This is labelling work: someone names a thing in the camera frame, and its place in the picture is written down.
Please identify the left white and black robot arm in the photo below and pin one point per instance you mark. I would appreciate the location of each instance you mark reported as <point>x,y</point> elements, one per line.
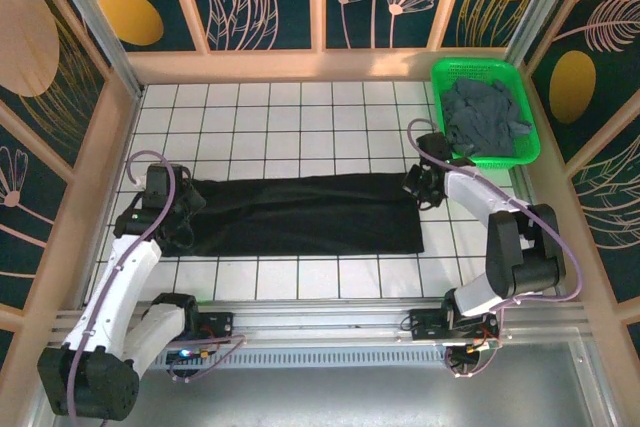
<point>115,287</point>

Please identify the aluminium frame post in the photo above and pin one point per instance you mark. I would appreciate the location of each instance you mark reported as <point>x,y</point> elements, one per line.
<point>542,2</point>
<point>95,22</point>

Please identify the black t-shirt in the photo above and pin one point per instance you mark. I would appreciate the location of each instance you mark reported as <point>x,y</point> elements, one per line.
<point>300,217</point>

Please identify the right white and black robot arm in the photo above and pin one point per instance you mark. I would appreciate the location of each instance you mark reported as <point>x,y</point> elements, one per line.
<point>525,252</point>

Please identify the green plastic basket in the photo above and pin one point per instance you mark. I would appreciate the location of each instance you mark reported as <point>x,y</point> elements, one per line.
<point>522,97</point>

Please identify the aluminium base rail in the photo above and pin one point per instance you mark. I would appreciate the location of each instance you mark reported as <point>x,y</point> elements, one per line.
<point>320,319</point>

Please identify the crumpled grey-blue t-shirt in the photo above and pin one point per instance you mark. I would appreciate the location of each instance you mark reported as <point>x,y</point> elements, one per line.
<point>485,117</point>

